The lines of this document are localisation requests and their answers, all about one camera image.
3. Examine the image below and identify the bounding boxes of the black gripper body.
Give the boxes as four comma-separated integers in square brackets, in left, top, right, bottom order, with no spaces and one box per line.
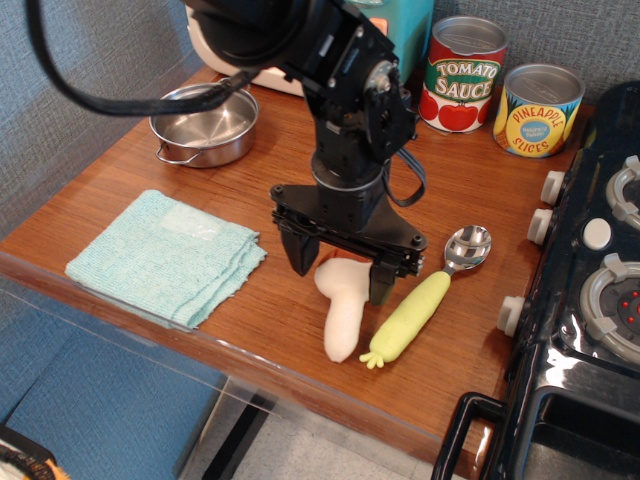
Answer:
[270,167,427,277]

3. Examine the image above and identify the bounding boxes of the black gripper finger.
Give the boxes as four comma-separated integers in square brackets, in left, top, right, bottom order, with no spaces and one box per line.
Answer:
[369,262,395,306]
[280,226,320,276]

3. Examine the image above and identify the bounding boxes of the plush white brown mushroom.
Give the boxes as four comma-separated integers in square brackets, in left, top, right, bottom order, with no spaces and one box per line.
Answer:
[314,249,372,363]

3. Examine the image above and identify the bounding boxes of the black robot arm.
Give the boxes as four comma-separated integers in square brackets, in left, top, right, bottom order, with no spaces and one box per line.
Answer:
[190,1,427,305]

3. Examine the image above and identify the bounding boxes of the metal pot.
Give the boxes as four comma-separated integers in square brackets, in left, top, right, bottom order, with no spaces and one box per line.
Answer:
[149,89,260,169]

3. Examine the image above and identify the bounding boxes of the light blue folded cloth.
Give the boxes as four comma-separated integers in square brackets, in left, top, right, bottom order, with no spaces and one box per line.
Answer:
[65,190,267,329]

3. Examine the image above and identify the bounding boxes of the teal toy microwave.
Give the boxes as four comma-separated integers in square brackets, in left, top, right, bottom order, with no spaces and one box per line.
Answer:
[186,1,433,107]

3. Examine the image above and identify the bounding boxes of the tomato sauce can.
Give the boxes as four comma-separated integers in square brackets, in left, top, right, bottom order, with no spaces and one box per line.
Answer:
[419,16,508,133]

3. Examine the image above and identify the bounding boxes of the black toy stove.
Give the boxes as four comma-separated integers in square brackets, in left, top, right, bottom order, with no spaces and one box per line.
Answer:
[432,81,639,479]

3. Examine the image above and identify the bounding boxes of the pineapple slices can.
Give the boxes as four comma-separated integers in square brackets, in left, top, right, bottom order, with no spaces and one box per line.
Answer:
[493,63,585,159]

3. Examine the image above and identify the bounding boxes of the orange fuzzy object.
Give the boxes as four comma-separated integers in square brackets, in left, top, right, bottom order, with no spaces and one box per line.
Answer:
[1,442,70,480]

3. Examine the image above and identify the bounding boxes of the spoon with green handle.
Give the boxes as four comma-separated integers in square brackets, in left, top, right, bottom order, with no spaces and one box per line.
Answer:
[359,225,492,370]

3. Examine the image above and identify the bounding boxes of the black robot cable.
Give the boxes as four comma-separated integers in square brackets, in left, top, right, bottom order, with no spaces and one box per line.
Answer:
[24,0,261,117]

